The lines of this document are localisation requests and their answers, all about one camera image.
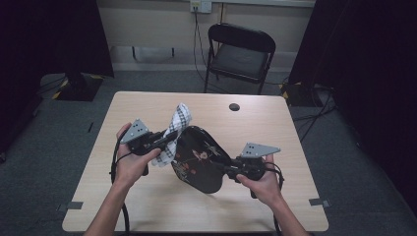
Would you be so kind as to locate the black floral pouch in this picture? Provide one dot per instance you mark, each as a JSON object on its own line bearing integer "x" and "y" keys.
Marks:
{"x": 200, "y": 164}

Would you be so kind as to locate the person's left hand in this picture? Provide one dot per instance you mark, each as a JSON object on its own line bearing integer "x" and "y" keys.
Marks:
{"x": 134, "y": 167}

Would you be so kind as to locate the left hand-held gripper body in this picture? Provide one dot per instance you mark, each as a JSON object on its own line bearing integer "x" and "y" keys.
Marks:
{"x": 141, "y": 139}

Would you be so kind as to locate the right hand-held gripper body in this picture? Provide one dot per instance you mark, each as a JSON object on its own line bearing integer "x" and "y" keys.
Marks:
{"x": 252, "y": 160}

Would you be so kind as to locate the black stand base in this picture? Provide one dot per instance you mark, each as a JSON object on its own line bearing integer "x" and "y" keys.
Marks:
{"x": 80, "y": 88}
{"x": 300, "y": 95}

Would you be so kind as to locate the white checked cloth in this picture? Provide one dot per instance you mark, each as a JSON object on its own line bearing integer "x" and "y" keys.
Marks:
{"x": 177, "y": 123}

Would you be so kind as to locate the black folding chair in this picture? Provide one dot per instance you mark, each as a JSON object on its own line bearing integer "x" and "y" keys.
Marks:
{"x": 241, "y": 57}

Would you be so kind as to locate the grey floor tape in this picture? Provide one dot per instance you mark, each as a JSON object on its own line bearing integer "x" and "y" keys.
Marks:
{"x": 73, "y": 206}
{"x": 319, "y": 202}

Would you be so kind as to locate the person's right hand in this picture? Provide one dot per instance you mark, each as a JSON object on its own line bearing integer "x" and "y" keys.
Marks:
{"x": 264, "y": 187}

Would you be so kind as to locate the black table grommet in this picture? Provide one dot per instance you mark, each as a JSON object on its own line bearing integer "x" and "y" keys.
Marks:
{"x": 234, "y": 106}

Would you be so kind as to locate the white wall socket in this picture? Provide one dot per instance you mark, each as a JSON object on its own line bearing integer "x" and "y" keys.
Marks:
{"x": 201, "y": 5}

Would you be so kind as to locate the black curtain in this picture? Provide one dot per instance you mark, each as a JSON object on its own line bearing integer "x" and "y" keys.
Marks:
{"x": 370, "y": 82}
{"x": 49, "y": 49}

